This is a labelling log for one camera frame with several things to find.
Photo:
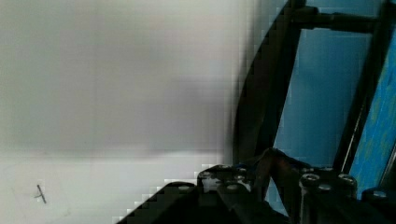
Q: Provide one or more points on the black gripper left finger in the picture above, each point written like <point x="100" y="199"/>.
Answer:
<point x="226" y="180"/>

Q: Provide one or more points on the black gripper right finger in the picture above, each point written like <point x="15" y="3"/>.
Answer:
<point x="307" y="191"/>

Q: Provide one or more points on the black toaster oven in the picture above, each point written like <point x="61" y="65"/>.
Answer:
<point x="340" y="58"/>

